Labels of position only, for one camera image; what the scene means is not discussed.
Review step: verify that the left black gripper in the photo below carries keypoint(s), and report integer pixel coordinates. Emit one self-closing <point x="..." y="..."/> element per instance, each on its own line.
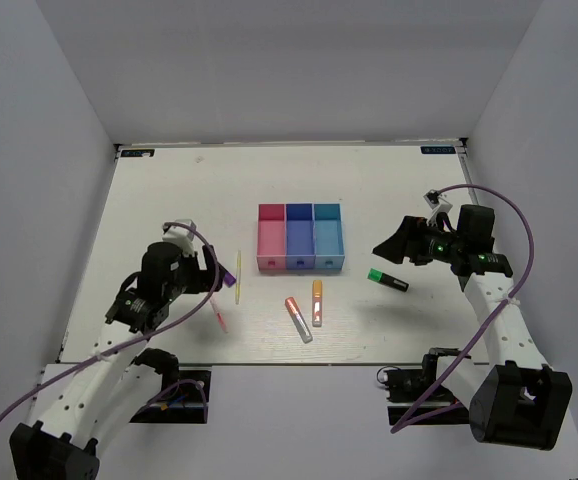
<point x="201" y="275"/>

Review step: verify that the blue table label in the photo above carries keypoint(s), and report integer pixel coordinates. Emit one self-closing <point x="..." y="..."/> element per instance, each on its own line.
<point x="438" y="150"/>
<point x="137" y="153"/>

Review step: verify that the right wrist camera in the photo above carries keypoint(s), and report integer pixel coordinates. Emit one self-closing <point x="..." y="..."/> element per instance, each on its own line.
<point x="438" y="205"/>

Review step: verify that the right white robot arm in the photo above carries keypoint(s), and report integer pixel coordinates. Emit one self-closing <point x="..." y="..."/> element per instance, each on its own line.
<point x="518" y="400"/>

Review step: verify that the green cap black highlighter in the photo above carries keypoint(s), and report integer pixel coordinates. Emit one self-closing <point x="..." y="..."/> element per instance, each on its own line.
<point x="387" y="280"/>

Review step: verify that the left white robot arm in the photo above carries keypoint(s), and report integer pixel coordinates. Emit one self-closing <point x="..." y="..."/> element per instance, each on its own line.
<point x="123" y="375"/>

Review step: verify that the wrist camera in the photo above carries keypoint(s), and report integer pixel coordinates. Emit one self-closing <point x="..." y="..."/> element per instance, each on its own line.
<point x="181" y="234"/>
<point x="438" y="205"/>

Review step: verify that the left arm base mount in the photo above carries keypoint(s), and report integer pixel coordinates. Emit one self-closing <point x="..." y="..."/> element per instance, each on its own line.
<point x="187" y="403"/>

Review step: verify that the yellow gel pen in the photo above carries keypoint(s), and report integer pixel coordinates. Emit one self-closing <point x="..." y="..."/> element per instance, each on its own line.
<point x="238" y="277"/>

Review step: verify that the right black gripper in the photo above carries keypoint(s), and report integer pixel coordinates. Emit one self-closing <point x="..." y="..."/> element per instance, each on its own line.
<point x="410" y="235"/>

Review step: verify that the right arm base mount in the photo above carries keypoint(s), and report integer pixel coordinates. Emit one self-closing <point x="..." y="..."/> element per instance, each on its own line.
<point x="403" y="386"/>

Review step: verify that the pink gel pen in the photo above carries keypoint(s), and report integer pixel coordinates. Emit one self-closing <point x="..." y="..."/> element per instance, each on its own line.
<point x="218" y="314"/>

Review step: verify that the right blue table label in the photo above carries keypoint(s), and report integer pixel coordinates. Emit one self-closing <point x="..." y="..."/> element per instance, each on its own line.
<point x="438" y="150"/>

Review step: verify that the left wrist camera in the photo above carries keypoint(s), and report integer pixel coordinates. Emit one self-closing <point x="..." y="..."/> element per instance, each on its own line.
<point x="181" y="234"/>

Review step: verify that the pink drawer box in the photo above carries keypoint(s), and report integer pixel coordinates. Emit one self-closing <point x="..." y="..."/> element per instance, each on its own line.
<point x="271" y="240"/>

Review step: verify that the orange cap grey marker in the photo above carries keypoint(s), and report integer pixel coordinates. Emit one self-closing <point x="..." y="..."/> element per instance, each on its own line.
<point x="298" y="320"/>

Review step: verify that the left blue table label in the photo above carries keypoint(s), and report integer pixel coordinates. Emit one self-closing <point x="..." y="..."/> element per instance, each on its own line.
<point x="137" y="153"/>

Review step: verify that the light blue drawer box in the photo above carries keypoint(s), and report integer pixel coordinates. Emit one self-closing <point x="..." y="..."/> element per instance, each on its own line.
<point x="328" y="235"/>

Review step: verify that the purple cap black highlighter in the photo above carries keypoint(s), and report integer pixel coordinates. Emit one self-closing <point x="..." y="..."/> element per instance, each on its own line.
<point x="229" y="280"/>

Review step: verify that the dark blue drawer box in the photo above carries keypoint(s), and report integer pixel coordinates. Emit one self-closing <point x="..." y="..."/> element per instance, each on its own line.
<point x="300" y="246"/>

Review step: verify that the yellow cap orange marker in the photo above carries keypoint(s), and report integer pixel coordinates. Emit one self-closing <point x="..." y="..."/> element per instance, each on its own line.
<point x="317" y="303"/>

